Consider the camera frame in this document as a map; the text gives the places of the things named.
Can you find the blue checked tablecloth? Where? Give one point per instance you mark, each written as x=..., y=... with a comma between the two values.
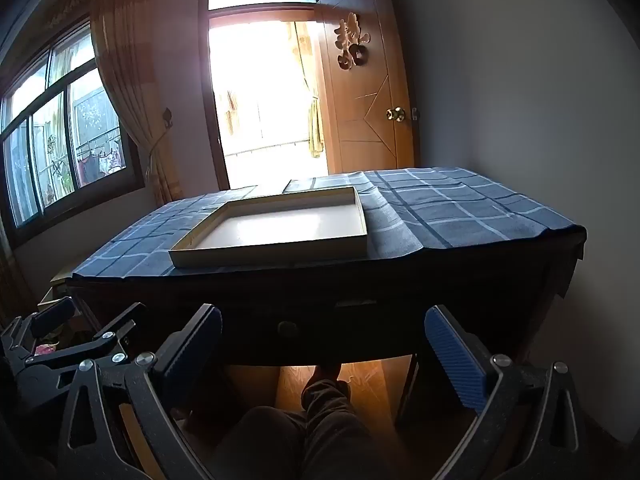
x=450, y=210

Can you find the golden door ornament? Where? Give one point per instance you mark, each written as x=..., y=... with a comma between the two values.
x=352, y=40

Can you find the shallow cardboard tray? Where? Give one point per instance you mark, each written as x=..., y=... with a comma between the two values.
x=270, y=230

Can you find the yellow hanging cloth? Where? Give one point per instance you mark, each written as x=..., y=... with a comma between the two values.
x=315, y=130

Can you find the curtain tieback hook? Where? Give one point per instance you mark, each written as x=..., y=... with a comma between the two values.
x=167, y=116

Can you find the person's dark trouser leg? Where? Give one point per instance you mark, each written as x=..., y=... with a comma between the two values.
x=330, y=425

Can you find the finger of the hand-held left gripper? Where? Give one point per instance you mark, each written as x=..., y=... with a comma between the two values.
x=52, y=316
x=112, y=335

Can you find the dark framed window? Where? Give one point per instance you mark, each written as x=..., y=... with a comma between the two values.
x=50, y=125

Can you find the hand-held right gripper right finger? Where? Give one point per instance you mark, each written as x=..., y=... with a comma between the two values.
x=452, y=357

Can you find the brown door frame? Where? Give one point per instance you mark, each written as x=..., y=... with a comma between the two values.
x=212, y=110

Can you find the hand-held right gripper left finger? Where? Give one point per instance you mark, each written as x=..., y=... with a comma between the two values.
x=192, y=345

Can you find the wooden door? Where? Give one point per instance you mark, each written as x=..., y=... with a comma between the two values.
x=360, y=125

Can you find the tan curtain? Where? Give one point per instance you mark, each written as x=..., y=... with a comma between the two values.
x=130, y=70

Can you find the dark wooden desk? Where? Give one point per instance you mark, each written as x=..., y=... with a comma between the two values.
x=475, y=290

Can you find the brass door knob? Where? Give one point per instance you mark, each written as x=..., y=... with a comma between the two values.
x=395, y=114

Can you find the light wooden cabinet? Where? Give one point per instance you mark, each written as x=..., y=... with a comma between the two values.
x=52, y=292

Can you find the hanging laundry outside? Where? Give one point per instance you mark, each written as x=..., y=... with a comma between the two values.
x=100, y=162

